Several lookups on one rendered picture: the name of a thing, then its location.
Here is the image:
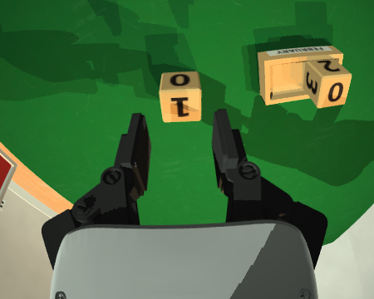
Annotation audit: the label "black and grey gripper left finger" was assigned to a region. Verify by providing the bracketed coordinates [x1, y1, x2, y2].
[42, 113, 151, 270]

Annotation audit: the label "wooden calendar tray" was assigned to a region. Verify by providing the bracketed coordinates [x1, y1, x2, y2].
[258, 46, 343, 105]

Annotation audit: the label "tan wooden number cube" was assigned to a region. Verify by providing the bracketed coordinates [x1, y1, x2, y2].
[159, 71, 201, 122]
[303, 59, 352, 108]

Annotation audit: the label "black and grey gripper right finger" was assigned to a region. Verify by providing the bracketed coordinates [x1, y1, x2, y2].
[212, 109, 327, 270]

